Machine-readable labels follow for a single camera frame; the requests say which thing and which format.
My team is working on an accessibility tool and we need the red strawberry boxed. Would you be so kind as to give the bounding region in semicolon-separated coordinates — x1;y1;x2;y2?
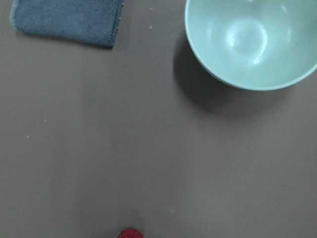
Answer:
118;228;144;238

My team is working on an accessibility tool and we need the grey folded cloth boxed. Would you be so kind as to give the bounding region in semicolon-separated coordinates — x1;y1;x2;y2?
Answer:
9;0;123;48

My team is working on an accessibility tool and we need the mint green bowl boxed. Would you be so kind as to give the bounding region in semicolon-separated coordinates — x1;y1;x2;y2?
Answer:
184;0;317;91

